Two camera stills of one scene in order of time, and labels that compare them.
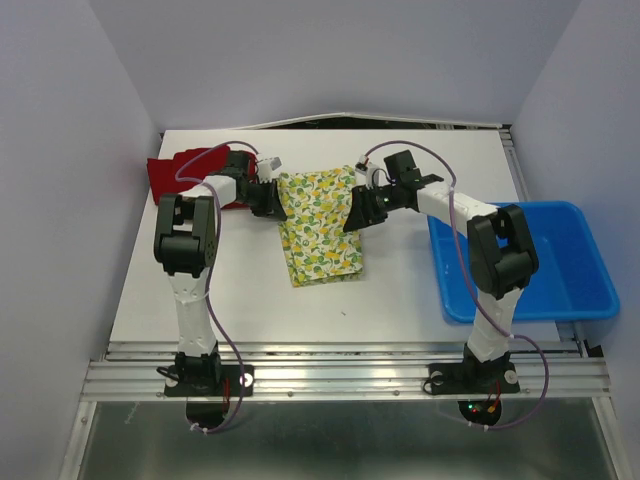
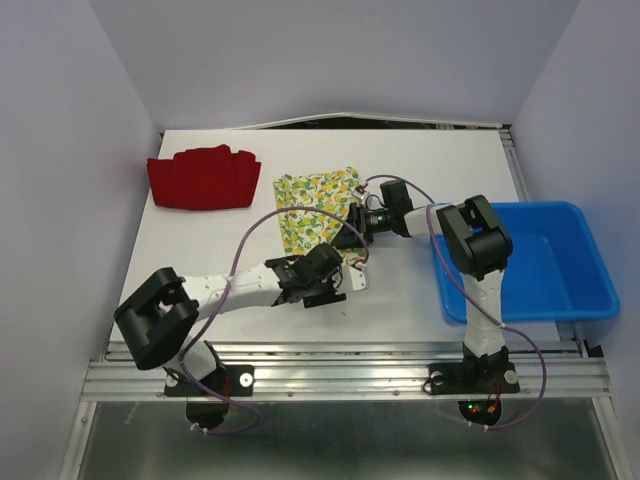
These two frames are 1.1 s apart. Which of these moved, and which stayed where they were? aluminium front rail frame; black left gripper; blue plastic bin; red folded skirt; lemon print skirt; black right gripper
Moved: black left gripper; black right gripper
Stayed: red folded skirt; blue plastic bin; lemon print skirt; aluminium front rail frame
